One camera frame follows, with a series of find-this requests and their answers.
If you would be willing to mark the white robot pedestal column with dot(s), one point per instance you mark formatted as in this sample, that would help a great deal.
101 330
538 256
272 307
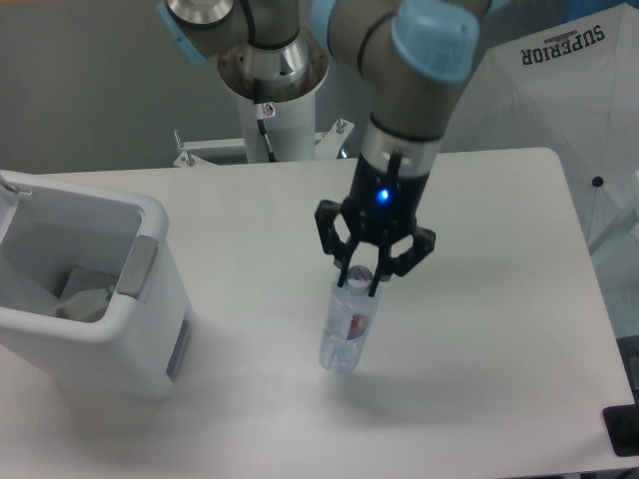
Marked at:
279 120

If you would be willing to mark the white umbrella with text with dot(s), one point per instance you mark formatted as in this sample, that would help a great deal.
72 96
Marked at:
572 89

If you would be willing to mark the white green plastic bag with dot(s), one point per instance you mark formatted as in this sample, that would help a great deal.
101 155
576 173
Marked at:
86 295

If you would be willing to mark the black device at table edge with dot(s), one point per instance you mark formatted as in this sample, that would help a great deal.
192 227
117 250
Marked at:
621 422

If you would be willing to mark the white trash can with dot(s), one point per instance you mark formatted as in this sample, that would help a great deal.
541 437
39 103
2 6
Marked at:
48 227

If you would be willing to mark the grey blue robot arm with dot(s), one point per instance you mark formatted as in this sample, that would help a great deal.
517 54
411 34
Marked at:
416 54

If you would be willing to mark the clear plastic water bottle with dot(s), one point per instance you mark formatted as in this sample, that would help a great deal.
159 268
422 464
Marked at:
350 314

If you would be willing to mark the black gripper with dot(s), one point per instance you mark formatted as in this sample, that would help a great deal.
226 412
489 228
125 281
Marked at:
380 209

